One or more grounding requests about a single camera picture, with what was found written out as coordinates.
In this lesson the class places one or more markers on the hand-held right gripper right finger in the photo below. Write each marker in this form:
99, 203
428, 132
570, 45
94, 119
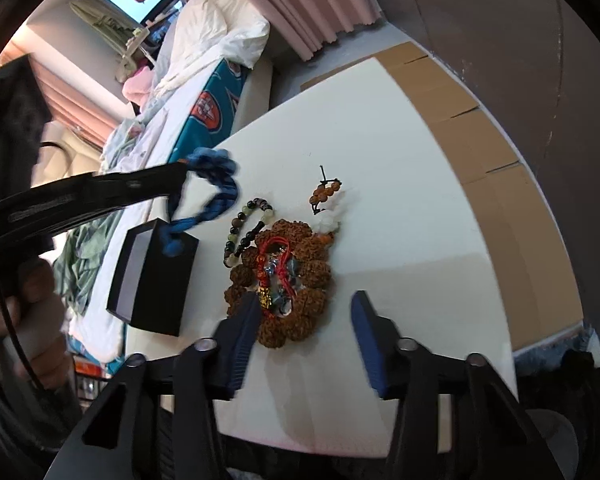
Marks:
367, 345

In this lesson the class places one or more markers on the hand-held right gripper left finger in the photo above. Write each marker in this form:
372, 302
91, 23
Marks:
242, 345

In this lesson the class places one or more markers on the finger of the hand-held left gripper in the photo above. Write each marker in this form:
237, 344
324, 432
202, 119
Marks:
145, 174
55, 207

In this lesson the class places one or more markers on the black jewelry box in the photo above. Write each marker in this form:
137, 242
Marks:
150, 290

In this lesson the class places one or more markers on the person's left forearm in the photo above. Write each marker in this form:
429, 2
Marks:
15, 425

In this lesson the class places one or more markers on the person's left hand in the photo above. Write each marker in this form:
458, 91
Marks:
35, 310

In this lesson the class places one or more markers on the white printed bed sheet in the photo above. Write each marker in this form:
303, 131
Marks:
150, 140

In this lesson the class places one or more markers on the green crumpled cloth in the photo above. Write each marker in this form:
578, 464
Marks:
87, 252

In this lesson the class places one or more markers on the pink pleated curtain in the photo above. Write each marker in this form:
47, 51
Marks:
300, 5
75, 105

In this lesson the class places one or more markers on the pink cloth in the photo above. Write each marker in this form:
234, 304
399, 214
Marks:
139, 85

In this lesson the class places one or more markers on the teal printed blanket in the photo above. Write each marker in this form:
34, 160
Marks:
210, 107

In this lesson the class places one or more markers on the white drying rack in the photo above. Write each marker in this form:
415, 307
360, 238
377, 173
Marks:
112, 25

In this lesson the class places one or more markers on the white duvet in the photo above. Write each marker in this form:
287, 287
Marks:
205, 35

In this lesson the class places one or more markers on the brown cardboard sheet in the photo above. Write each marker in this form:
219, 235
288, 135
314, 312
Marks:
505, 210

